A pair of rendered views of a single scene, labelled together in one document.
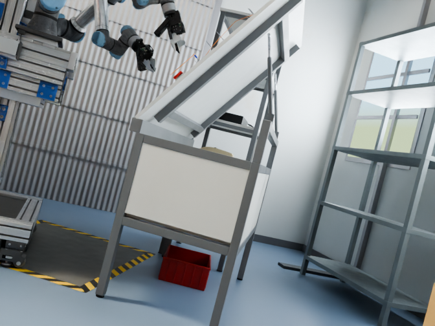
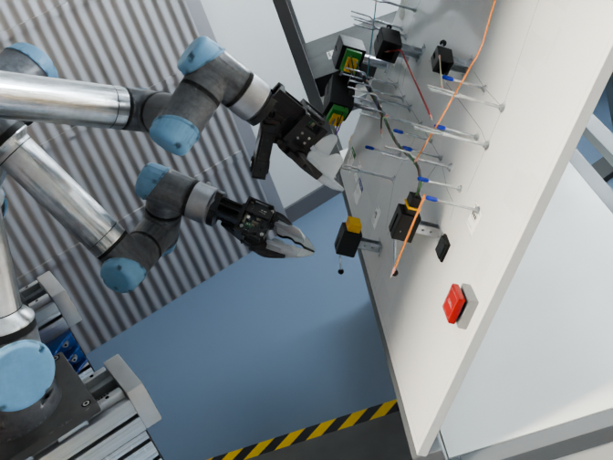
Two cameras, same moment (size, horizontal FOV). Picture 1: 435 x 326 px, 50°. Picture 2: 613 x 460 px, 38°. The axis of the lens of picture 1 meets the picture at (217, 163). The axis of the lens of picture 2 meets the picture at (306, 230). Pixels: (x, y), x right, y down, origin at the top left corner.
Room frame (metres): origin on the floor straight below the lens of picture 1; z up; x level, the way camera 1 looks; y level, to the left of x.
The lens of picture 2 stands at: (1.06, 0.54, 2.00)
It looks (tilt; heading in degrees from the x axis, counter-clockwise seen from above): 29 degrees down; 356
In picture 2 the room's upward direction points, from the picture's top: 21 degrees counter-clockwise
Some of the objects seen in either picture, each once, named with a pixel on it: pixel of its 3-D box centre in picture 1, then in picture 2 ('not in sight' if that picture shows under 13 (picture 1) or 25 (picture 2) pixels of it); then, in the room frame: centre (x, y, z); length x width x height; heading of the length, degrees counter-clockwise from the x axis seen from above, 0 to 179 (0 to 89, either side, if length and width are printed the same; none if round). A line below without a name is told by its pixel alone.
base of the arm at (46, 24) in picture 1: (43, 25); (7, 389); (2.39, 1.04, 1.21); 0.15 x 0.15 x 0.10
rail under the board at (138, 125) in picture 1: (168, 136); (379, 287); (2.79, 0.32, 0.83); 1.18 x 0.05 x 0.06; 171
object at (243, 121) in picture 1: (224, 118); (358, 53); (3.62, 0.04, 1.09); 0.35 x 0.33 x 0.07; 171
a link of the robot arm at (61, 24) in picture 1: (54, 22); not in sight; (2.87, 1.19, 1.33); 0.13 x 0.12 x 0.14; 145
